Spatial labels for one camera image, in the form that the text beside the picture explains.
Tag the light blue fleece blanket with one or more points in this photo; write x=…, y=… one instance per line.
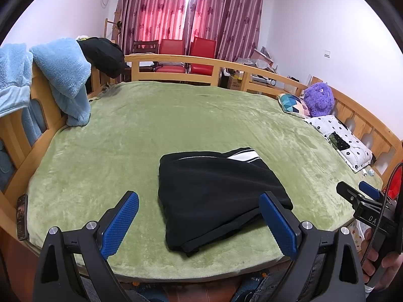
x=59, y=66

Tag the cardboard box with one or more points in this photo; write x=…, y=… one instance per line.
x=234, y=83

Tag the white wall switch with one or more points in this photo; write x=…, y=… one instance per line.
x=327, y=53

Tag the black garment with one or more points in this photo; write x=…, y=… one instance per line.
x=100, y=53

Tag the black remote control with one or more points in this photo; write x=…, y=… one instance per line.
x=22, y=217

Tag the white appliance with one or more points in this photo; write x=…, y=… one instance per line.
x=267, y=81

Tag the person's jeans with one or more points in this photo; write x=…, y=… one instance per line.
x=267, y=289

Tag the red chair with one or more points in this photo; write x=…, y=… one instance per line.
x=171, y=47
x=203, y=47

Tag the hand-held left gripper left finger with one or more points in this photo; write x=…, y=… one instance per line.
x=121, y=223

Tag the red cloth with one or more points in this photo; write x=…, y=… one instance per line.
x=396, y=188

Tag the pile of packaging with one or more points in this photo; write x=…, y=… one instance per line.
x=256, y=57

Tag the star printed cloth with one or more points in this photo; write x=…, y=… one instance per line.
x=357, y=231

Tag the wooden coat rack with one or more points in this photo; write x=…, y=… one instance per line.
x=107, y=30

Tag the small pale object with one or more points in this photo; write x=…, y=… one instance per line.
x=370, y=172

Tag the dark wooden chair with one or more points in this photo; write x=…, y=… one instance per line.
x=144, y=46

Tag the white flower print pillow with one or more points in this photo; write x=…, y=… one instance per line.
x=327, y=125

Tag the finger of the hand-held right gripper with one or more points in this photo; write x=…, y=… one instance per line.
x=370, y=189
x=348, y=193

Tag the person's right hand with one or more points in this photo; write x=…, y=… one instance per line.
x=392, y=267

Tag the geometric patterned pillow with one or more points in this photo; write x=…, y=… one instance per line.
x=292, y=104

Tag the green plush bed blanket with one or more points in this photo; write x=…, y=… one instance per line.
x=141, y=125

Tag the wooden bed frame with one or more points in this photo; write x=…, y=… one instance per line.
x=176, y=59

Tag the dark green cloth item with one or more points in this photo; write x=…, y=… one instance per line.
x=339, y=141

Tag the pink floral curtain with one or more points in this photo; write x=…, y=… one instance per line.
x=226, y=12
x=151, y=9

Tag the purple plush toy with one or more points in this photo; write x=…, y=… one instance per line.
x=319, y=99

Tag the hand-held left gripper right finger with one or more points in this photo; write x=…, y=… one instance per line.
x=278, y=226

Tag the black pants with white stripe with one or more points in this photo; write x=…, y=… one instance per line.
x=214, y=192

